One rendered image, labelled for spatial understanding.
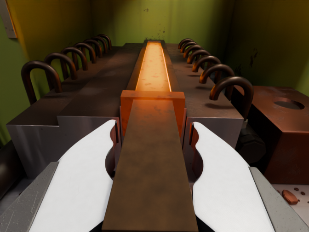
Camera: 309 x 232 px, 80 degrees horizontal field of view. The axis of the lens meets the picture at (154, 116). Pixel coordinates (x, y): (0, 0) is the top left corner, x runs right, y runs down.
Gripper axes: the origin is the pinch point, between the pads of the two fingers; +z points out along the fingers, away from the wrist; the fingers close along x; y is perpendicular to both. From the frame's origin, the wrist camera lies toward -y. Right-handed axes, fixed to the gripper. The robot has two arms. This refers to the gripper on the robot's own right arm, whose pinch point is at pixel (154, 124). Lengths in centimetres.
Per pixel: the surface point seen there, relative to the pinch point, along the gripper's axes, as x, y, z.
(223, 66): 7.3, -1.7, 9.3
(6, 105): -24.0, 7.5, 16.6
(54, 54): -12.3, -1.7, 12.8
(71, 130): -7.1, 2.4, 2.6
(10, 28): -19.1, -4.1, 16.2
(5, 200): -13.1, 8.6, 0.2
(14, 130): -11.9, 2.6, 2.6
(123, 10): -9, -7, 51
